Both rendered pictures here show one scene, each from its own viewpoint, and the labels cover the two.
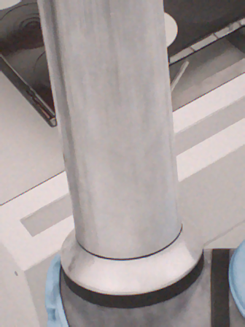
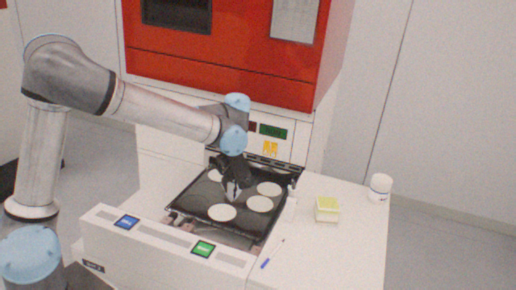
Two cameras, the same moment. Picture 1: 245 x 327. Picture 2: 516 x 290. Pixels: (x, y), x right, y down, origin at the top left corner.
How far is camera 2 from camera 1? 0.91 m
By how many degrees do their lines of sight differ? 40
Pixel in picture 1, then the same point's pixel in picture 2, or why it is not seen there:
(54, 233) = (97, 219)
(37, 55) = (194, 193)
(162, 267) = (14, 207)
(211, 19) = (241, 226)
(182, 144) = (154, 234)
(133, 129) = (22, 158)
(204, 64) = (236, 242)
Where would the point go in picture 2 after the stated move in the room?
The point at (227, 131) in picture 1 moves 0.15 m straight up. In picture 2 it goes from (164, 242) to (164, 200)
